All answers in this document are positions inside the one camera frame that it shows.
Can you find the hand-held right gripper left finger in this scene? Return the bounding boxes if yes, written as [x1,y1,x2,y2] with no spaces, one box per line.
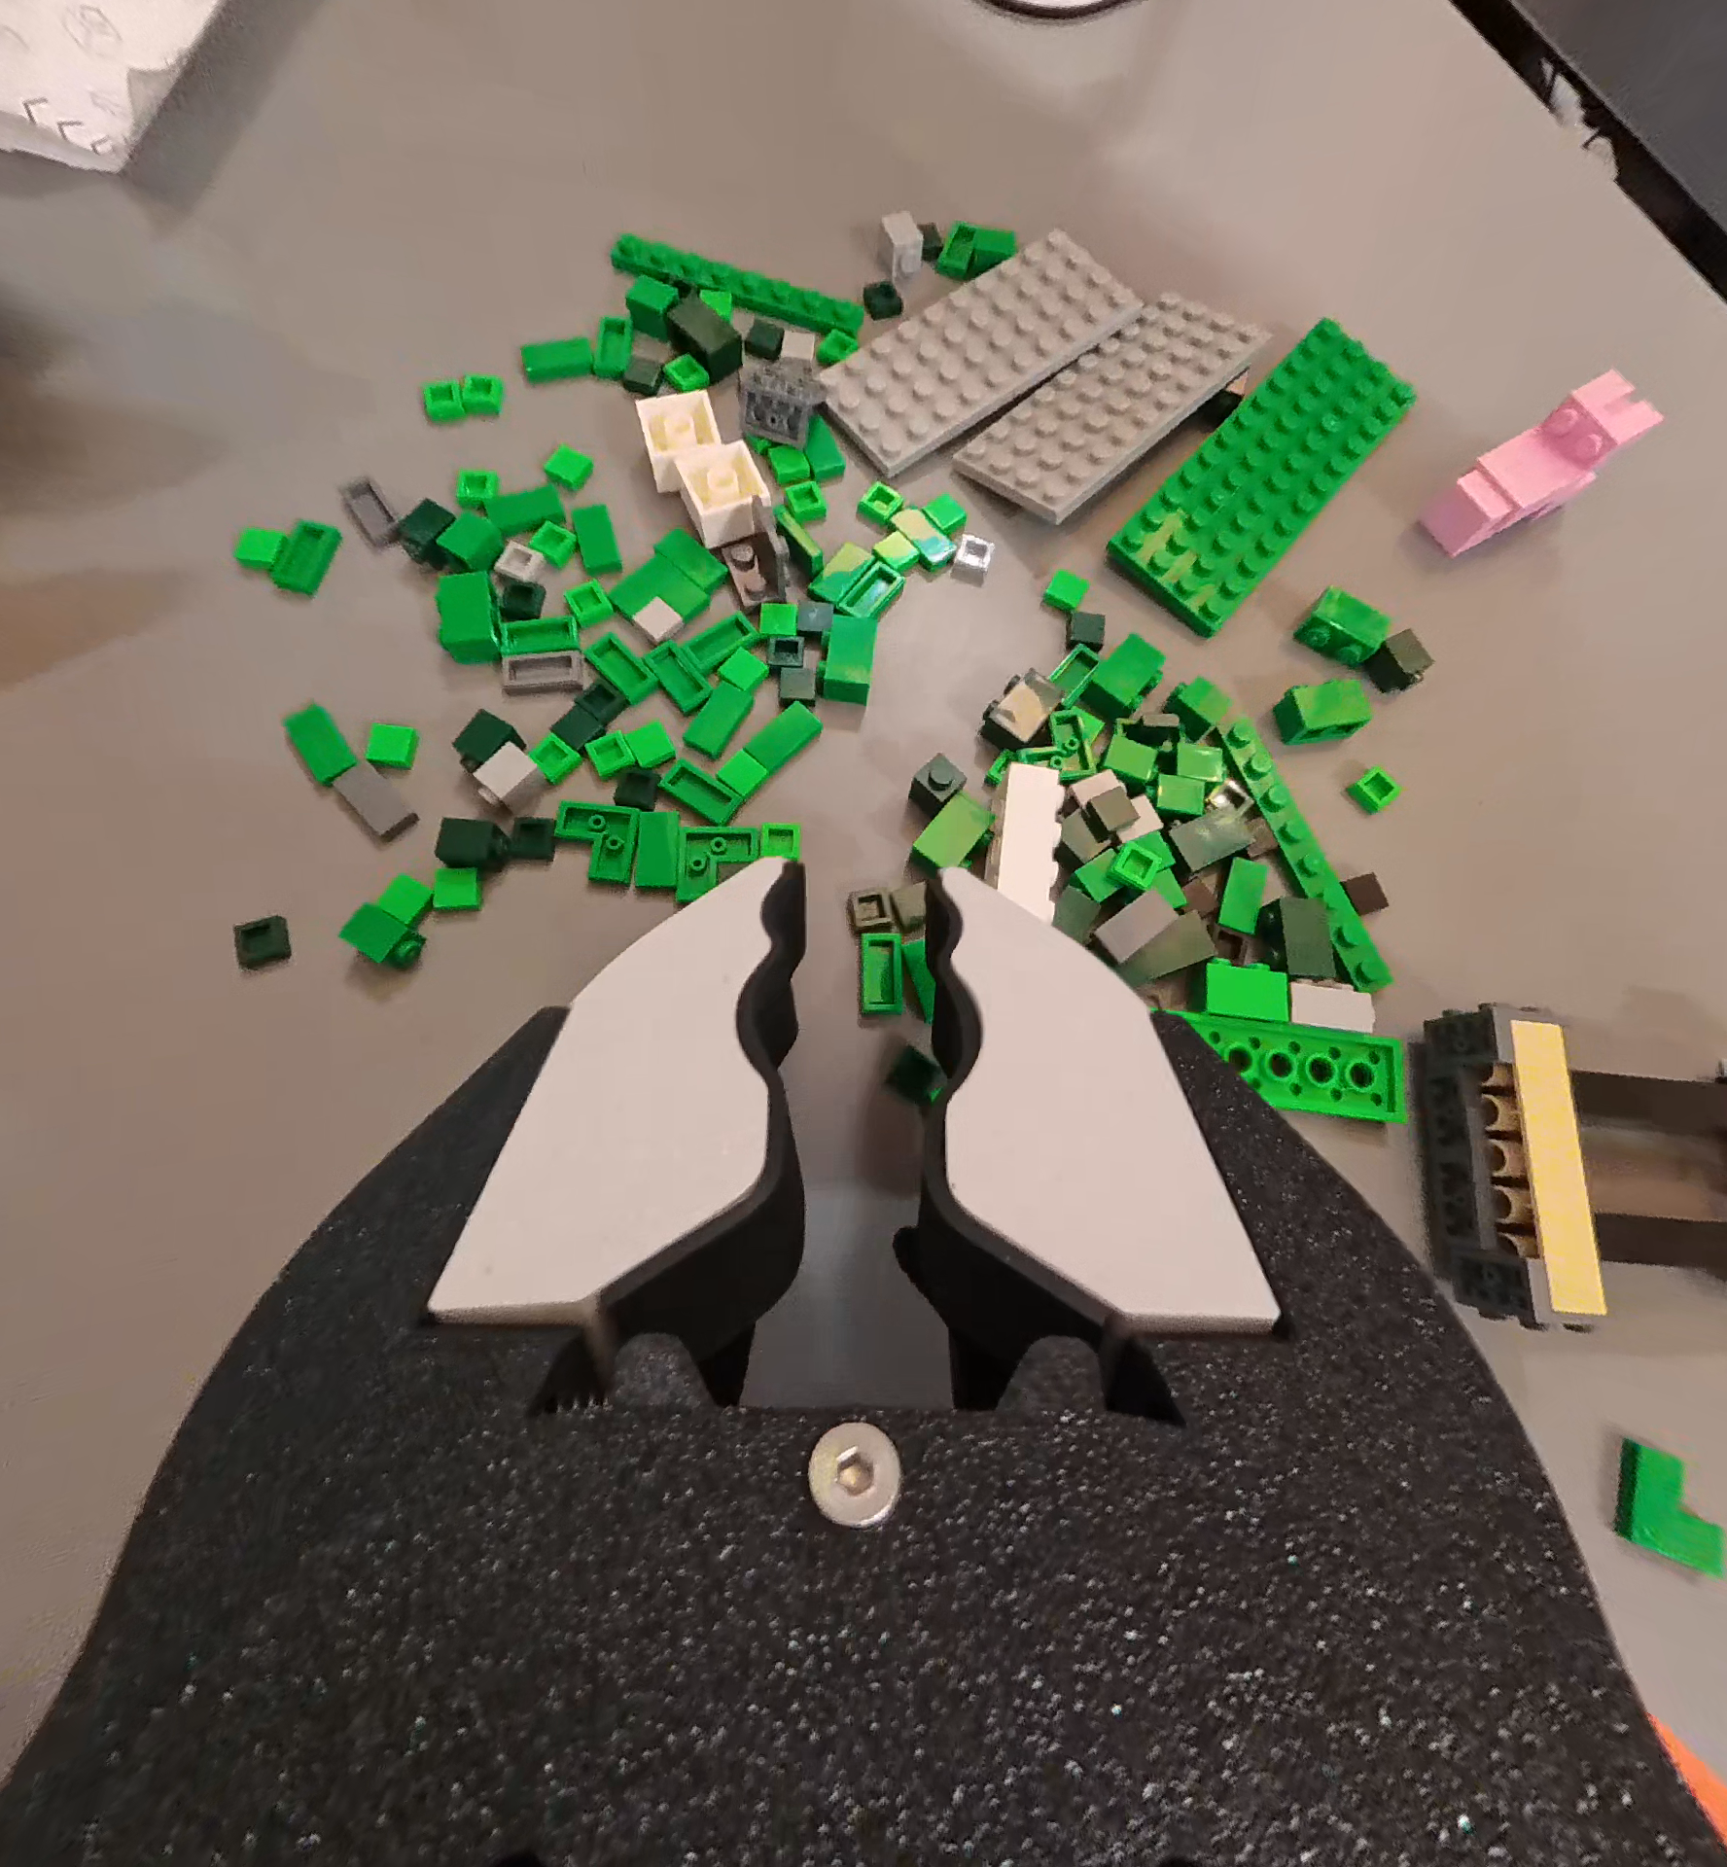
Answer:
[426,858,810,1372]

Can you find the grey studded plate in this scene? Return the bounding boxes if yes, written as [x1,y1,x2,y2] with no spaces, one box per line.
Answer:
[953,293,1276,525]
[817,229,1146,475]

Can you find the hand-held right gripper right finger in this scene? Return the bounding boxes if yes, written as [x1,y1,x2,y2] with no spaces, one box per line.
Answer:
[895,868,1284,1372]

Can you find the green beam with holes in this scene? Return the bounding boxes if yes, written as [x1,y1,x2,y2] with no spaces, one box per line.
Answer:
[1168,1007,1406,1126]

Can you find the large green studded plate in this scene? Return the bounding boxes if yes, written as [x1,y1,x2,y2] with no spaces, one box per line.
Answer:
[1106,320,1416,637]

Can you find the paper sheet with brick drawings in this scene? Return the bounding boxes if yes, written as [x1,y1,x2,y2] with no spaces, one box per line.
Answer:
[0,0,230,177]

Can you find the pile of small green bricks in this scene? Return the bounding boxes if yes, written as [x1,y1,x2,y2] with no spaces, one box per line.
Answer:
[230,211,1436,1139]

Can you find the dark grey holed brick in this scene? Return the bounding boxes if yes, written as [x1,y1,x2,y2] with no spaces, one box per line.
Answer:
[739,364,825,450]

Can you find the dark grey yellow frame assembly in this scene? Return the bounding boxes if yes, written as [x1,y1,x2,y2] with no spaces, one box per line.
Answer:
[1418,1002,1727,1331]

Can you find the long narrow green plate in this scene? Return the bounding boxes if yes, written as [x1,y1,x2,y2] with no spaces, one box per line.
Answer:
[613,236,864,337]
[1220,712,1393,993]

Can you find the white square brick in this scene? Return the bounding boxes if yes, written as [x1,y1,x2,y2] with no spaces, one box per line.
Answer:
[636,391,726,493]
[673,441,775,551]

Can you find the grey desk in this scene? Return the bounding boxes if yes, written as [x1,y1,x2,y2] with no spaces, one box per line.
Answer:
[0,0,1727,1867]

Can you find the green angled tile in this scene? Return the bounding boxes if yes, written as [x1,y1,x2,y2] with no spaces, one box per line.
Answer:
[1614,1436,1727,1578]

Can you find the pink brick pig figure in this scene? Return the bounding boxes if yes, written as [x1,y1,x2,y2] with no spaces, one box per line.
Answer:
[1418,368,1665,556]

